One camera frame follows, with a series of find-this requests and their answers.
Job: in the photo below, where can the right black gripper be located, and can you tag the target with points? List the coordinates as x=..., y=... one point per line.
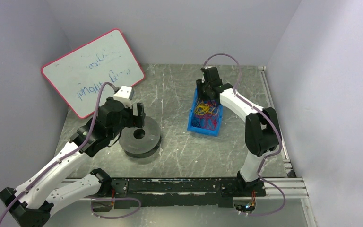
x=205, y=92

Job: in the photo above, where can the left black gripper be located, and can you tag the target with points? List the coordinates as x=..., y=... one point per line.
x=134, y=115

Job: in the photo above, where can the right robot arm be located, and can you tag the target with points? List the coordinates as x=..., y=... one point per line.
x=262, y=131

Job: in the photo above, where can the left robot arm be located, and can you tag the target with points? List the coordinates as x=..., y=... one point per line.
x=32, y=203

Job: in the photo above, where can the blue plastic bin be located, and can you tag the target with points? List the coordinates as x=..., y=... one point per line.
x=204, y=118

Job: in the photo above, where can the pink framed whiteboard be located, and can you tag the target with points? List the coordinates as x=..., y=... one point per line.
x=78, y=75

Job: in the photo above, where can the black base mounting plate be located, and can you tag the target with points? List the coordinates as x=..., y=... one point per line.
x=161, y=192

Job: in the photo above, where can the grey cable spool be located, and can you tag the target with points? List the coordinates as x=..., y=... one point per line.
x=141, y=142

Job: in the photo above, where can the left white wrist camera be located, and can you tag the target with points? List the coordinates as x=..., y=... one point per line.
x=124, y=93

